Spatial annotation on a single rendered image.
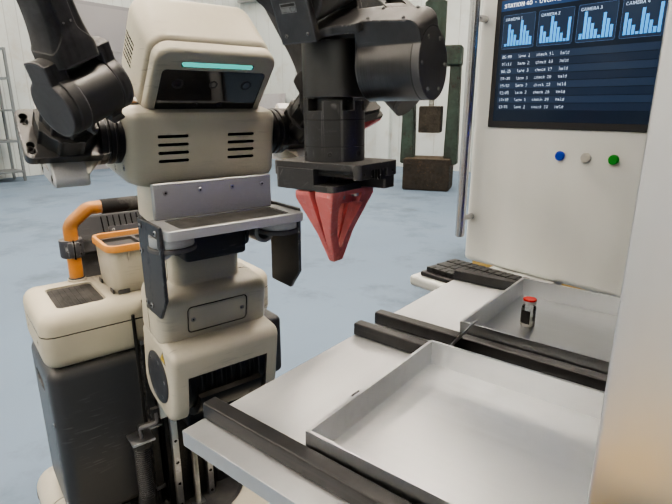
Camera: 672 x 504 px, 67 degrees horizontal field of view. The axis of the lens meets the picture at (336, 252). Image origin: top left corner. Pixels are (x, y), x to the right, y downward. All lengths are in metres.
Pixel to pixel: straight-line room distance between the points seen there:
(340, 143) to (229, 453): 0.33
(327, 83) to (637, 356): 0.32
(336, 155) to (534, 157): 0.94
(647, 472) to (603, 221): 1.02
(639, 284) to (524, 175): 1.11
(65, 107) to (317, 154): 0.38
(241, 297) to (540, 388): 0.58
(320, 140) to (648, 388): 0.32
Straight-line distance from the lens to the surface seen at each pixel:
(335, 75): 0.46
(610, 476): 0.32
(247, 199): 0.95
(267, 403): 0.64
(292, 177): 0.49
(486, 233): 1.45
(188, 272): 0.99
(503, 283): 1.04
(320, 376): 0.69
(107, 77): 0.78
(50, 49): 0.75
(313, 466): 0.52
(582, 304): 0.99
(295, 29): 0.45
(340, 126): 0.46
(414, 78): 0.42
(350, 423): 0.59
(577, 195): 1.32
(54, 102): 0.76
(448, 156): 7.86
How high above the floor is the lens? 1.22
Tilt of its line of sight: 16 degrees down
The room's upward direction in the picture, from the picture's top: straight up
